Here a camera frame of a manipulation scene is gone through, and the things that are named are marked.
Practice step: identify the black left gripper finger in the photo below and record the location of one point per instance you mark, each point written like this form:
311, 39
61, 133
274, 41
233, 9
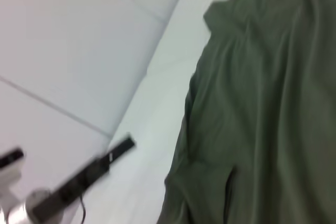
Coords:
115, 153

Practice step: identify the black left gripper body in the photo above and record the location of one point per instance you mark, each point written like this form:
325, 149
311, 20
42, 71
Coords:
60, 195

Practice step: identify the dark green FREE T-shirt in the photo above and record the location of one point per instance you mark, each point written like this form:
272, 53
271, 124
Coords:
262, 103

